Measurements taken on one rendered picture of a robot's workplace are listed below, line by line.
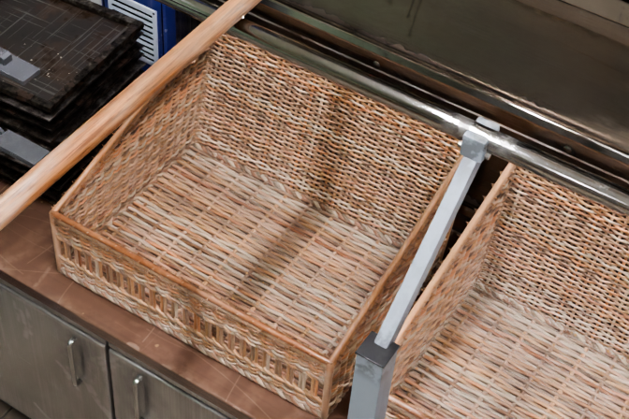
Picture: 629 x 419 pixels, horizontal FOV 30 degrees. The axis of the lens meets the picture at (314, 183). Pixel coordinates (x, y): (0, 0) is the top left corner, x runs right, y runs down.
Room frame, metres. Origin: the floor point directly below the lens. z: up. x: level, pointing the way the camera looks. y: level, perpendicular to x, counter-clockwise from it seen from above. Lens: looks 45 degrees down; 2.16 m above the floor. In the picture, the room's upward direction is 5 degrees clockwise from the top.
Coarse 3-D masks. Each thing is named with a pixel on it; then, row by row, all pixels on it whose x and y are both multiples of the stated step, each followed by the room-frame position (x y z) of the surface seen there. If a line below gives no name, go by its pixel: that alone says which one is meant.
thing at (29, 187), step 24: (240, 0) 1.29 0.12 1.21; (216, 24) 1.24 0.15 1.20; (192, 48) 1.19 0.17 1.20; (144, 72) 1.13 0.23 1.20; (168, 72) 1.14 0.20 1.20; (120, 96) 1.08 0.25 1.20; (144, 96) 1.09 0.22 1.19; (96, 120) 1.03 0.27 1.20; (120, 120) 1.05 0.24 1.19; (72, 144) 0.99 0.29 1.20; (96, 144) 1.01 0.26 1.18; (48, 168) 0.95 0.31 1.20; (24, 192) 0.91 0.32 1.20; (0, 216) 0.87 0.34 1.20
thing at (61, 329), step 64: (0, 192) 1.49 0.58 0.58; (0, 256) 1.33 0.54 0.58; (0, 320) 1.33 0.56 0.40; (64, 320) 1.25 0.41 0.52; (128, 320) 1.22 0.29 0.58; (0, 384) 1.35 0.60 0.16; (64, 384) 1.26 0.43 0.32; (128, 384) 1.18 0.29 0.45; (192, 384) 1.10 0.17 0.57; (256, 384) 1.11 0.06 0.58; (448, 384) 1.14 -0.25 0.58
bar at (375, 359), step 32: (160, 0) 1.34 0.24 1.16; (192, 0) 1.33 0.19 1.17; (256, 32) 1.27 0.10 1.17; (320, 64) 1.22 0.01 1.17; (384, 96) 1.16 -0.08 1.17; (416, 96) 1.16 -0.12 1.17; (448, 128) 1.12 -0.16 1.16; (480, 128) 1.11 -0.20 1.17; (480, 160) 1.08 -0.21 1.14; (512, 160) 1.07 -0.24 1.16; (544, 160) 1.06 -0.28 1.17; (448, 192) 1.06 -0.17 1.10; (576, 192) 1.03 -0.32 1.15; (608, 192) 1.02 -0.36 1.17; (448, 224) 1.04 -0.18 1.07; (416, 256) 1.01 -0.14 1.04; (416, 288) 0.97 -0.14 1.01; (384, 320) 0.95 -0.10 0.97; (384, 352) 0.91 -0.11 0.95; (352, 384) 0.91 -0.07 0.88; (384, 384) 0.90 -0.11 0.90; (352, 416) 0.91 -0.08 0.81; (384, 416) 0.92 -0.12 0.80
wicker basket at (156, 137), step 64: (192, 64) 1.65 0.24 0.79; (128, 128) 1.48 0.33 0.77; (192, 128) 1.64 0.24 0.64; (320, 128) 1.56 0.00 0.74; (384, 128) 1.52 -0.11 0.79; (64, 192) 1.35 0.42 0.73; (128, 192) 1.48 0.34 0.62; (192, 192) 1.52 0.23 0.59; (256, 192) 1.53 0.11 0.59; (320, 192) 1.52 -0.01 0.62; (384, 192) 1.48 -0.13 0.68; (64, 256) 1.30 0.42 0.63; (128, 256) 1.23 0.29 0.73; (192, 256) 1.36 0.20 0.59; (256, 256) 1.37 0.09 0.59; (320, 256) 1.39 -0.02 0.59; (384, 256) 1.40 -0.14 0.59; (192, 320) 1.22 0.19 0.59; (256, 320) 1.12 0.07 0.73; (320, 320) 1.24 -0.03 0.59; (320, 384) 1.11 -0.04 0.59
